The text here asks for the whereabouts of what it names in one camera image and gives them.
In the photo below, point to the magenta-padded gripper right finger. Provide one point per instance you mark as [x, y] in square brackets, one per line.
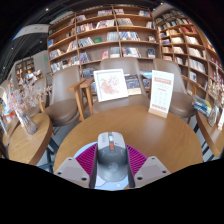
[138, 160]

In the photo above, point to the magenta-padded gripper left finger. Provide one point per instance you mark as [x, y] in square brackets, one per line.
[85, 160]

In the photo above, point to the grey computer mouse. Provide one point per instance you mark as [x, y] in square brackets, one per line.
[112, 156]

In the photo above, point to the round light blue mouse pad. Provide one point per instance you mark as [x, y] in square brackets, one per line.
[111, 186]

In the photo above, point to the round wooden side table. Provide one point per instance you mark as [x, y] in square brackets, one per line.
[28, 146]
[211, 133]

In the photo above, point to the glass vase with pink flowers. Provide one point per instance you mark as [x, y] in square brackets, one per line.
[26, 123]

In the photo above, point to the beige chair with wooden arms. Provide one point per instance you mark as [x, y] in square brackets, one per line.
[116, 63]
[65, 90]
[180, 100]

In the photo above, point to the white red sign, wooden base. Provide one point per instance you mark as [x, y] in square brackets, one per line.
[161, 90]
[221, 120]

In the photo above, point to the dark cover book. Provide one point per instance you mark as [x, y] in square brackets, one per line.
[132, 84]

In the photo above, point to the white framed floral picture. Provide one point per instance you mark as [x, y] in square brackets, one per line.
[110, 85]

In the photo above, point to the stack of books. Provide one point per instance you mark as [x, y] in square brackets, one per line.
[201, 106]

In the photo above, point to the blue books on armrests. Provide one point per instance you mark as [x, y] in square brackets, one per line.
[146, 74]

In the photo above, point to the small distant wooden bookshelf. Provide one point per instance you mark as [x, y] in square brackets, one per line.
[25, 68]

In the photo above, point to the wide wooden bookshelf unit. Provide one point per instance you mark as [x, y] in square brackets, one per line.
[106, 33]

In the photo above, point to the curved wooden bookshelf unit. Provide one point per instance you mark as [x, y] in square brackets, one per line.
[186, 40]

